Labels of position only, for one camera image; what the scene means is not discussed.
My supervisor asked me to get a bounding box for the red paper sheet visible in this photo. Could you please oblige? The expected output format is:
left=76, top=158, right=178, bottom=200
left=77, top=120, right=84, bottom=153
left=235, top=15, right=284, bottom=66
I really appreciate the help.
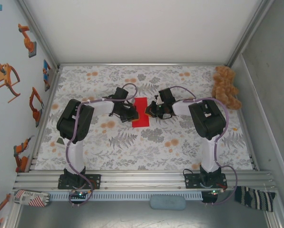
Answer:
left=131, top=96, right=151, bottom=128

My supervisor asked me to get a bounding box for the floral patterned table mat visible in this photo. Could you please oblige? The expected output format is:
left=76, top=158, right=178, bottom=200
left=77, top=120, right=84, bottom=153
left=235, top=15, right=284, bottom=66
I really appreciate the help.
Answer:
left=34, top=65, right=255, bottom=171

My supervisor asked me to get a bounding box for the brown teddy bear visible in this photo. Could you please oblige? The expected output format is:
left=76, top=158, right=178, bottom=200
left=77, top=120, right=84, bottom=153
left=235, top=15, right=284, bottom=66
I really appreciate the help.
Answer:
left=212, top=66, right=243, bottom=110

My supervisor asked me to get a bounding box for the blue and orange sticker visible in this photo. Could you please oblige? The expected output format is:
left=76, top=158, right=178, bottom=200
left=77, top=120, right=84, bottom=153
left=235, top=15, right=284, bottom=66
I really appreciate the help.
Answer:
left=42, top=59, right=52, bottom=92

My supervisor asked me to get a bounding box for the grey-blue sponge block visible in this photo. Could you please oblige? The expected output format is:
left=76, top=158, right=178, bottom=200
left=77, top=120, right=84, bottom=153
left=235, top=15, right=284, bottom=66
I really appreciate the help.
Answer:
left=149, top=194, right=186, bottom=211

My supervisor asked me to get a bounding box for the orange claw machine sticker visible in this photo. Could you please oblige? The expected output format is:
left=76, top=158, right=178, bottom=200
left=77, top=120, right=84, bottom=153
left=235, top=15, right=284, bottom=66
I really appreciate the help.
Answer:
left=0, top=62, right=22, bottom=104

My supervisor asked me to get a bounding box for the black white striped sock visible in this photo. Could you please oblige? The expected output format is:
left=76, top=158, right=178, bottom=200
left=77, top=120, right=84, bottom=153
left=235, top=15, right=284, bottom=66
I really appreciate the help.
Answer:
left=234, top=186, right=277, bottom=212

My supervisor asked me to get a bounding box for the red white printed bag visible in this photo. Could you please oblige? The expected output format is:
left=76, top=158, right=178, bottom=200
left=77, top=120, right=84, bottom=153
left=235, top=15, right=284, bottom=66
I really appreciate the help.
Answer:
left=12, top=189, right=51, bottom=208

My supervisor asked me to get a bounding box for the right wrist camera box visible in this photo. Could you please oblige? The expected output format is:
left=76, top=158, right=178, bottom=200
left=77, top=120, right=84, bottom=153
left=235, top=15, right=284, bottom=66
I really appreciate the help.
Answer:
left=155, top=87, right=176, bottom=105

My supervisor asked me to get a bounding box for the purple cable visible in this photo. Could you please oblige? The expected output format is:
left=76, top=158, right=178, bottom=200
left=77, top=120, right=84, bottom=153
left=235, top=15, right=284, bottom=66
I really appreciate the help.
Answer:
left=170, top=85, right=239, bottom=206
left=65, top=83, right=138, bottom=207

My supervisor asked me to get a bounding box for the thin aluminium frame rail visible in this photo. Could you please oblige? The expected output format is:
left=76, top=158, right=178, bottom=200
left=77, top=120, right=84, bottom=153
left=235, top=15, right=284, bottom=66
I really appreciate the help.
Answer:
left=57, top=62, right=229, bottom=67

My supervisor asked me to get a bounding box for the wide aluminium rail beam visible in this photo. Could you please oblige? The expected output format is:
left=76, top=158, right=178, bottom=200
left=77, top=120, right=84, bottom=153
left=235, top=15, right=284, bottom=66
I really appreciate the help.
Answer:
left=13, top=170, right=277, bottom=190

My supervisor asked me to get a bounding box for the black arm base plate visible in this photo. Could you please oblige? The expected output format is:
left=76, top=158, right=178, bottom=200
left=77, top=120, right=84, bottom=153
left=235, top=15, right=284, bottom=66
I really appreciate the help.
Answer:
left=184, top=173, right=227, bottom=190
left=58, top=174, right=102, bottom=190

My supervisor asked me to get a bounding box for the white slotted cable duct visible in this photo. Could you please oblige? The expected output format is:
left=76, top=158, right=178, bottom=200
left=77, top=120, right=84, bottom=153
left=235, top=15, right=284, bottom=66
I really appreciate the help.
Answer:
left=49, top=191, right=204, bottom=200

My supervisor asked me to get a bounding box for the aluminium frame post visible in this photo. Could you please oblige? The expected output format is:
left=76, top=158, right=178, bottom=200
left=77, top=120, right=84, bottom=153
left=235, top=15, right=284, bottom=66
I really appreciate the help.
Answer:
left=225, top=0, right=275, bottom=67
left=15, top=0, right=61, bottom=72
left=263, top=209, right=284, bottom=228
left=3, top=203, right=22, bottom=228

